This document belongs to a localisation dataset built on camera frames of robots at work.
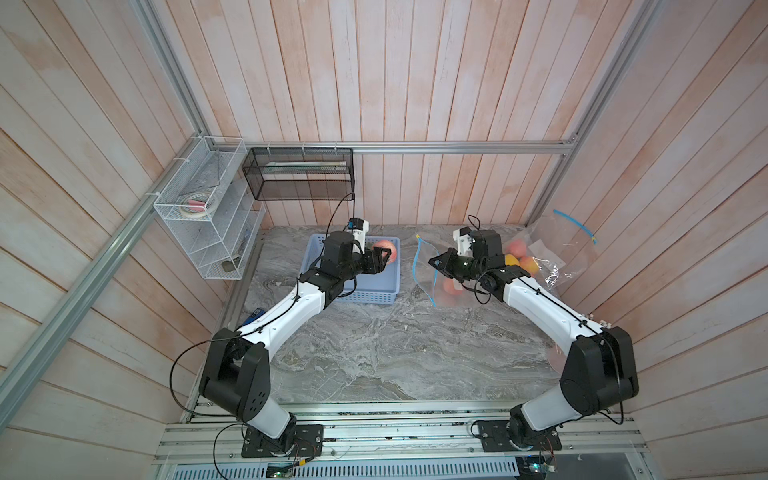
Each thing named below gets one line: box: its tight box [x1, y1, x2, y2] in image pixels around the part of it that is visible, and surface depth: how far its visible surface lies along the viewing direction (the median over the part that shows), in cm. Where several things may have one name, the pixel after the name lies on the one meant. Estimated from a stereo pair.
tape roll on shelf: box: [179, 192, 218, 218], surface depth 75 cm
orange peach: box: [519, 256, 539, 276], surface depth 102 cm
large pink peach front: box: [506, 239, 527, 259], surface depth 106 cm
